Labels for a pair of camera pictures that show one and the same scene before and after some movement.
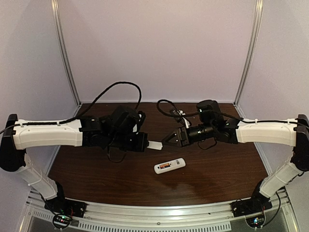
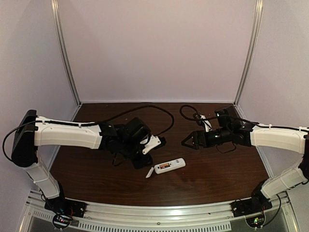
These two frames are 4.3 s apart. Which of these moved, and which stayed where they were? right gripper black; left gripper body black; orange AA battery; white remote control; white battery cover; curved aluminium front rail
Moved: right gripper black; left gripper body black; white battery cover
Stayed: orange AA battery; curved aluminium front rail; white remote control
